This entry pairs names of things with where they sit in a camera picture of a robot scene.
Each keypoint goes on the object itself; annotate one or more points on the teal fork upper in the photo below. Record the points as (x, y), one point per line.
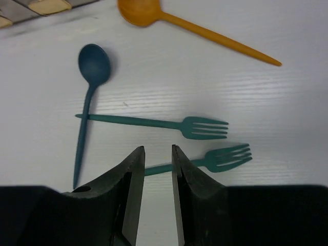
(191, 127)

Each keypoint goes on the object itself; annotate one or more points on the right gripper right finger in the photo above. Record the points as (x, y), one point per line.
(201, 204)

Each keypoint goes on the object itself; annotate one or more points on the teal fork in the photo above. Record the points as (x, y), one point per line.
(191, 127)
(225, 159)

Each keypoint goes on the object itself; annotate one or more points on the yellow orange spoon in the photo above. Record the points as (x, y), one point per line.
(145, 13)

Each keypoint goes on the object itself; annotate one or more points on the blue spoon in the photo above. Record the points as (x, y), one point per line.
(94, 66)

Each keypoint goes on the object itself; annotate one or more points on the teal fork lower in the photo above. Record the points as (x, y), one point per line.
(225, 159)

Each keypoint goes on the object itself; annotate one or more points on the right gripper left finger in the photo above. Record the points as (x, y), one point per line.
(106, 210)

